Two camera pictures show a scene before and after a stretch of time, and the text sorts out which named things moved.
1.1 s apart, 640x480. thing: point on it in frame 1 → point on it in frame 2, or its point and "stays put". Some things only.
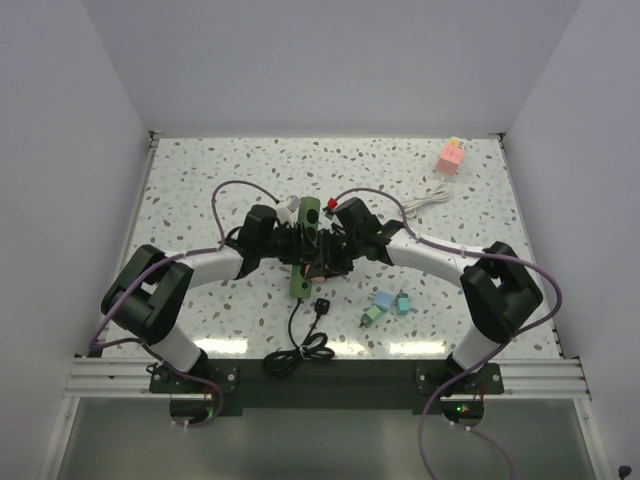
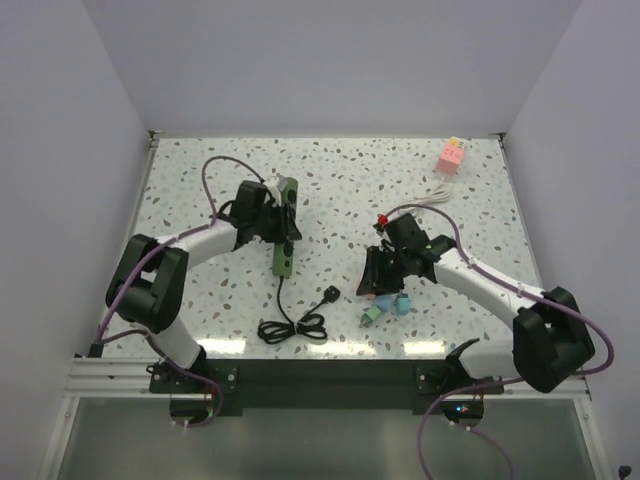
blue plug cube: [383, 299] stays put
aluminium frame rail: [98, 377] stays put
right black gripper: [333, 266] → [374, 281]
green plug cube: [367, 318] stays put
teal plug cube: [402, 302] stays put
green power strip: [309, 216] → [283, 252]
